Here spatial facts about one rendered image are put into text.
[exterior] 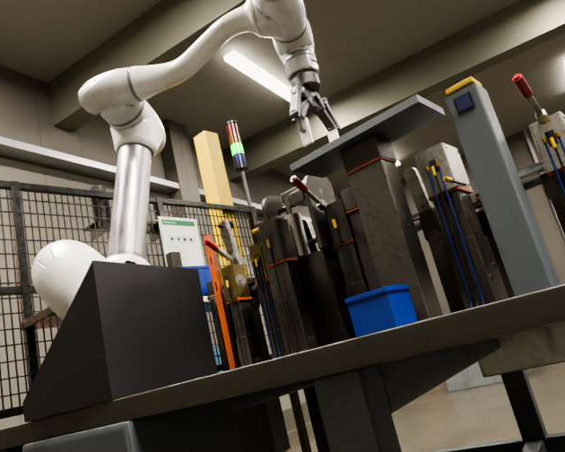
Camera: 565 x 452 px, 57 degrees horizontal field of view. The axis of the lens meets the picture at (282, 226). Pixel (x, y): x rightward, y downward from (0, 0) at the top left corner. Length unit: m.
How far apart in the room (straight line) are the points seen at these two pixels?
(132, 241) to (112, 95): 0.42
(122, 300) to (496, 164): 0.78
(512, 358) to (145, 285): 1.24
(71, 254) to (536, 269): 0.97
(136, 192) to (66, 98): 3.32
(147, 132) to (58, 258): 0.57
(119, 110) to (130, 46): 2.80
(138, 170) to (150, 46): 2.71
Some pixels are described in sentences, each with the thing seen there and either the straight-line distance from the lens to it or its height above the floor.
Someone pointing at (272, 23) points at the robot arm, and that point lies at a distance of 1.35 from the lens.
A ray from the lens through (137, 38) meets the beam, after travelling 4.38.
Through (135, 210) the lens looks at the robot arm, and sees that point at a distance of 1.53.
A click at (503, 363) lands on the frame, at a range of 1.91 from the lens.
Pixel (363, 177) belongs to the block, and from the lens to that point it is 1.24.
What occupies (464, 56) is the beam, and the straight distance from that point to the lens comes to 5.78.
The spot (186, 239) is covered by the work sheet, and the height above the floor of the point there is 1.34.
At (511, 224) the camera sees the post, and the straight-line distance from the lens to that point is 1.09.
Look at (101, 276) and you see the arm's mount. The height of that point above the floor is 0.93.
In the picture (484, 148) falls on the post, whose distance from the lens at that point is 1.12.
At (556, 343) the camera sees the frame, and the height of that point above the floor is 0.56.
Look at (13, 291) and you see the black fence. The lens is 1.99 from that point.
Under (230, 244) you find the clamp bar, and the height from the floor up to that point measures 1.13.
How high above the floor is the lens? 0.68
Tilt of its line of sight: 15 degrees up
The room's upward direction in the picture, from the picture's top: 14 degrees counter-clockwise
